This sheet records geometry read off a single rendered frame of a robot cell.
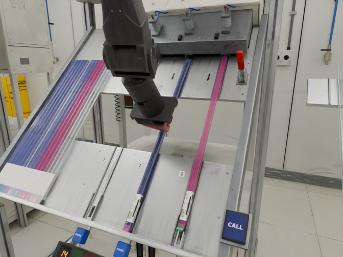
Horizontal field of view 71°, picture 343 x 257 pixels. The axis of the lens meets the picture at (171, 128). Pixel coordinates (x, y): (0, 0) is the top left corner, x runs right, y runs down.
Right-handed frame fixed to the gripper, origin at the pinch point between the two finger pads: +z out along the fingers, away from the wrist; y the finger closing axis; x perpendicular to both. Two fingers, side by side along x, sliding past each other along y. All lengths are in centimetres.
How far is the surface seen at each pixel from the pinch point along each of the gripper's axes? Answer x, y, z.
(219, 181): 11.2, -16.5, 0.5
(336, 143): -91, -78, 159
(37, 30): -73, 125, 21
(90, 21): -46, 49, -1
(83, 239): 30.3, 9.6, 0.0
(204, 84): -15.7, -6.8, 0.8
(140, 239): 26.7, -4.1, -1.9
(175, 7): -40.5, 7.3, -6.9
